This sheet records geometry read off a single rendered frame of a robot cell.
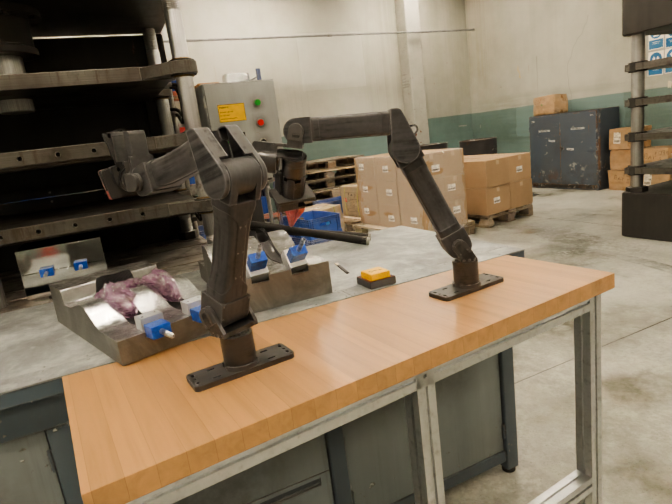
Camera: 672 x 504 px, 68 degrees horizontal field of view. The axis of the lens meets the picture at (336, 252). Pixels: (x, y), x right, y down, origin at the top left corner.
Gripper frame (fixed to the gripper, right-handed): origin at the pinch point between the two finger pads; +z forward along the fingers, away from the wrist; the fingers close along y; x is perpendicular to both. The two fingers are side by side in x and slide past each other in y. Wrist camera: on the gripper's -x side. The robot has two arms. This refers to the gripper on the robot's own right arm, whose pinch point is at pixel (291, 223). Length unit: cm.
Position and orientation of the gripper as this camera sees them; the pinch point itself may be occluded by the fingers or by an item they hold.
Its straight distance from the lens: 129.8
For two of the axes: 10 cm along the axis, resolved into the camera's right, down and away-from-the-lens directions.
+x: 4.4, 6.1, -6.7
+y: -8.9, 2.1, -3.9
